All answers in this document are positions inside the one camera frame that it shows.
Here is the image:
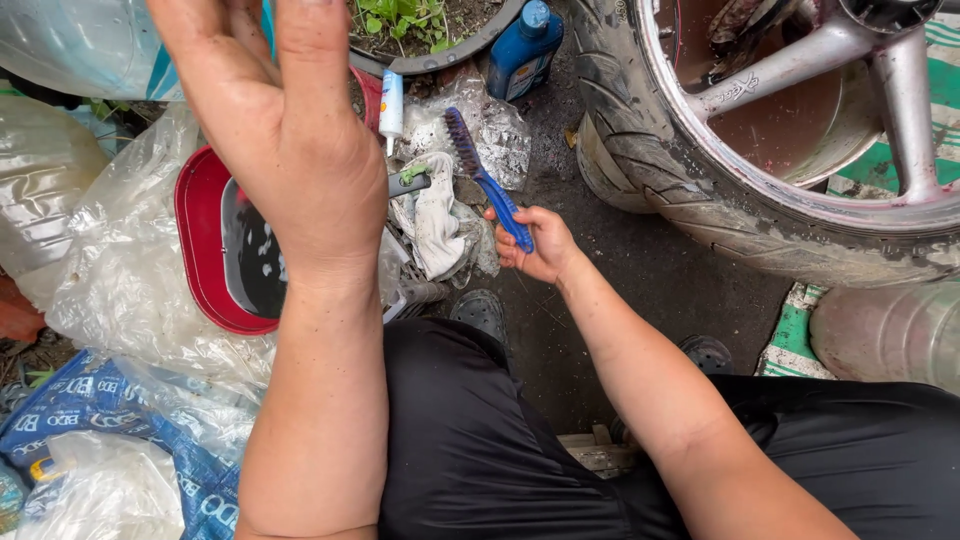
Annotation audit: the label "person's left hand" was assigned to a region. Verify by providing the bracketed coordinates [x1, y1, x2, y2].
[146, 0, 390, 283]

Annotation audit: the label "person's right hand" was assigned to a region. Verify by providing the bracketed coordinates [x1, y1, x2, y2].
[483, 206, 585, 286]

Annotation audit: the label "blue wire brush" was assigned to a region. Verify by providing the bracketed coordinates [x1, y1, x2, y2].
[444, 106, 536, 255]

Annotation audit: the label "person's black left shoe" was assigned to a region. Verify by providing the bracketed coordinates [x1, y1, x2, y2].
[448, 288, 508, 347]

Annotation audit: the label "person's black shoe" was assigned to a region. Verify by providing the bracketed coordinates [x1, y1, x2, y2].
[676, 334, 735, 377]
[448, 288, 508, 347]

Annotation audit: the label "white squeeze tube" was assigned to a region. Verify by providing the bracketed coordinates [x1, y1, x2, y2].
[378, 69, 405, 158]

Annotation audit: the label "dirty white rag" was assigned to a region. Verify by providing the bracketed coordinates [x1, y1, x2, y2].
[389, 152, 483, 283]

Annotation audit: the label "crumpled clear plastic bag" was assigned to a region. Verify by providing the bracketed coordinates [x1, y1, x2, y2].
[396, 73, 533, 193]

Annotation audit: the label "motorcycle wheel with silver rim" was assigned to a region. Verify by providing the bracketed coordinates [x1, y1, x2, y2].
[570, 0, 960, 291]

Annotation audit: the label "grey plastic basket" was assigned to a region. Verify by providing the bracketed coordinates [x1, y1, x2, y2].
[381, 222, 452, 324]

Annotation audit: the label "red water basin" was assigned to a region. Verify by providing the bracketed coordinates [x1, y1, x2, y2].
[174, 145, 291, 337]

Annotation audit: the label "grey plant pot with weeds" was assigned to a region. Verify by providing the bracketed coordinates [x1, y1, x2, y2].
[348, 0, 528, 77]

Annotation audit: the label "blue plastic bottle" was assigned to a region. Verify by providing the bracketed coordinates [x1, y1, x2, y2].
[486, 0, 565, 102]

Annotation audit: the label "person's black right shoe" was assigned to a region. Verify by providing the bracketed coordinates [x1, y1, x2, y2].
[676, 334, 735, 377]

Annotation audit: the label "low wooden stool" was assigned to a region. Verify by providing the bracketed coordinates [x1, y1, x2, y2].
[555, 423, 640, 480]

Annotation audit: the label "person's black shorts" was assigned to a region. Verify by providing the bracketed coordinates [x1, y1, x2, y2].
[376, 317, 960, 540]

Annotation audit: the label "large clear plastic sheet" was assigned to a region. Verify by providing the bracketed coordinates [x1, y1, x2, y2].
[15, 101, 280, 468]

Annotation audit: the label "clear bag with blue print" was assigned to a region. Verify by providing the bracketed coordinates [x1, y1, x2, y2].
[0, 0, 276, 103]

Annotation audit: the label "green white striped mat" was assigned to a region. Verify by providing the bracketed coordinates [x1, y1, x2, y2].
[753, 13, 960, 381]

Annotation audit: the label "shiny clear plastic bag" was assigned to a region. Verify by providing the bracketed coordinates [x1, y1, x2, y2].
[0, 93, 111, 280]

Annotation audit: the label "blue printed woven bag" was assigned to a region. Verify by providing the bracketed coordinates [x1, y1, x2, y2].
[0, 348, 243, 540]

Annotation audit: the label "large clear plastic jug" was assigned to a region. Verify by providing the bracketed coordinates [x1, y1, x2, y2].
[807, 280, 960, 396]

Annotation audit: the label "white plastic bag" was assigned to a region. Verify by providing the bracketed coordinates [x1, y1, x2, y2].
[13, 430, 186, 540]

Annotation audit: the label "grey tool handle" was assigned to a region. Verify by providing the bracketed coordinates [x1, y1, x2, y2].
[387, 163, 434, 201]

